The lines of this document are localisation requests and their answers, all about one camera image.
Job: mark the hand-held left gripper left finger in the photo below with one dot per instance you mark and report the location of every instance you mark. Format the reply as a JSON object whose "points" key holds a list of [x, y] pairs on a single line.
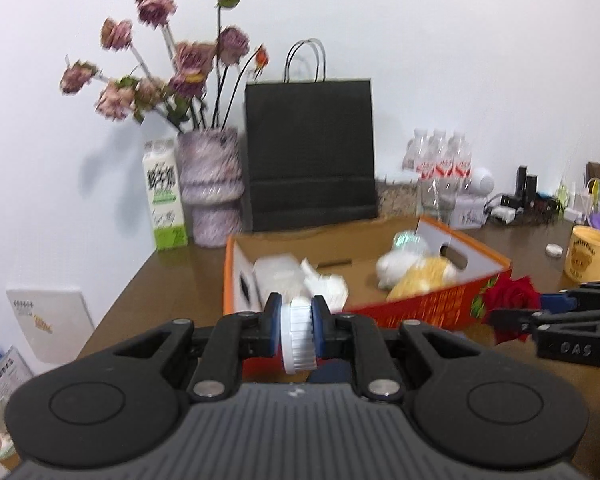
{"points": [[272, 325]]}

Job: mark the white power adapter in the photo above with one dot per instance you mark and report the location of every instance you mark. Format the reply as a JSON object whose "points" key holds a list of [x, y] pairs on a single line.
{"points": [[504, 214]]}

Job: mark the small spray bottle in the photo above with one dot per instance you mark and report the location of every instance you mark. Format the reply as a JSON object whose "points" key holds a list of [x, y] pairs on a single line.
{"points": [[567, 195]]}

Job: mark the white round speaker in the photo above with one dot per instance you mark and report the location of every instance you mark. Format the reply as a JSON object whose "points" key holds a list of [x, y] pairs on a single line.
{"points": [[481, 181]]}

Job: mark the black paper bag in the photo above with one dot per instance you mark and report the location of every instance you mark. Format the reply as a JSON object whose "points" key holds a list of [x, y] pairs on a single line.
{"points": [[310, 160]]}

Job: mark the red rose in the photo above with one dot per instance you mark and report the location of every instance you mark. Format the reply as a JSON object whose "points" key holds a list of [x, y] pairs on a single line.
{"points": [[512, 297]]}

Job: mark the black upright box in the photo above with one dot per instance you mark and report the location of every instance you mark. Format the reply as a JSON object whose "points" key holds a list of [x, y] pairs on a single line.
{"points": [[532, 187], [521, 180]]}

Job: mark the large tissue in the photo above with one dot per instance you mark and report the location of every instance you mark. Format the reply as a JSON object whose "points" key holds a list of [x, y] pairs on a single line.
{"points": [[330, 285]]}

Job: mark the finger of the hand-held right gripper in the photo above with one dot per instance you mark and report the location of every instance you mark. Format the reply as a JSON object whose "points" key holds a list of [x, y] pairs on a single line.
{"points": [[555, 321], [560, 301]]}

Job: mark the blue leaflet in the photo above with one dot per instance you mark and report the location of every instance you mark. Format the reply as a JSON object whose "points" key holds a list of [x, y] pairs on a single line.
{"points": [[0, 375]]}

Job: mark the purple marbled vase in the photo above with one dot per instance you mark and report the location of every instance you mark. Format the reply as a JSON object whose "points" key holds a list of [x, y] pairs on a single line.
{"points": [[210, 185]]}

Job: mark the yellow plush toy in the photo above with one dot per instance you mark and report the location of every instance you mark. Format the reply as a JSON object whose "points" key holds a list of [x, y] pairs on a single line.
{"points": [[425, 277]]}

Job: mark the white tin box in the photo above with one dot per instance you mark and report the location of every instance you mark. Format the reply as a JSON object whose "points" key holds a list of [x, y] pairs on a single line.
{"points": [[467, 212]]}

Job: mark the translucent plastic container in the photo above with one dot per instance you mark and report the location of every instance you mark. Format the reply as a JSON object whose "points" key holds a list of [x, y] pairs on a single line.
{"points": [[277, 275]]}

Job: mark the yellow bear mug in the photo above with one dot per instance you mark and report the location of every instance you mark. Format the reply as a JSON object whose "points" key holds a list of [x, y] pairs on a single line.
{"points": [[587, 255]]}

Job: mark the dried rose bouquet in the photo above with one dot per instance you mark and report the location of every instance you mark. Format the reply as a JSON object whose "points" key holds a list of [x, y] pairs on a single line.
{"points": [[195, 57]]}

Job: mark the white board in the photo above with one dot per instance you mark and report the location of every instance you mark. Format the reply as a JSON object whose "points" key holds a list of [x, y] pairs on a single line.
{"points": [[50, 325]]}

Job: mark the red cardboard box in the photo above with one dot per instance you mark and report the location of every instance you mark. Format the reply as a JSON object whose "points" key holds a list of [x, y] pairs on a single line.
{"points": [[430, 310]]}

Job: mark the green white milk carton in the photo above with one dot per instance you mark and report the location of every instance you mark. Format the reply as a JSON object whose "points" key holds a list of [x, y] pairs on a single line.
{"points": [[165, 195]]}

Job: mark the white plush toy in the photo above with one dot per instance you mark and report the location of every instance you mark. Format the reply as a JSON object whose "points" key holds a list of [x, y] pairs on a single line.
{"points": [[397, 267]]}

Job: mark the wooden desk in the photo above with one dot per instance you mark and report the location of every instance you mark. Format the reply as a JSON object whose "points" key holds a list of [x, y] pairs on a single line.
{"points": [[145, 300]]}

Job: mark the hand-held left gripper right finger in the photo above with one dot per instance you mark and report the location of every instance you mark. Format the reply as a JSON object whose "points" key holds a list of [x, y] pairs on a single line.
{"points": [[320, 327]]}

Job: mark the small white lid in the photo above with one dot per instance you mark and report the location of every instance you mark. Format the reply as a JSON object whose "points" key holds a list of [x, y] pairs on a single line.
{"points": [[554, 250]]}

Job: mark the iridescent ball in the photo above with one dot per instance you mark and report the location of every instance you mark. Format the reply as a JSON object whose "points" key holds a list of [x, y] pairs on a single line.
{"points": [[410, 241]]}

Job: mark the clear box of wooden clothespins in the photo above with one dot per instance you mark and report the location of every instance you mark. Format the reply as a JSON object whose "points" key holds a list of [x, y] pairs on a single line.
{"points": [[397, 200]]}

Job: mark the white ribbed lid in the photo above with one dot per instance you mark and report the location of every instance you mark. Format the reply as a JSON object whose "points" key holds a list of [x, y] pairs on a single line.
{"points": [[297, 335]]}

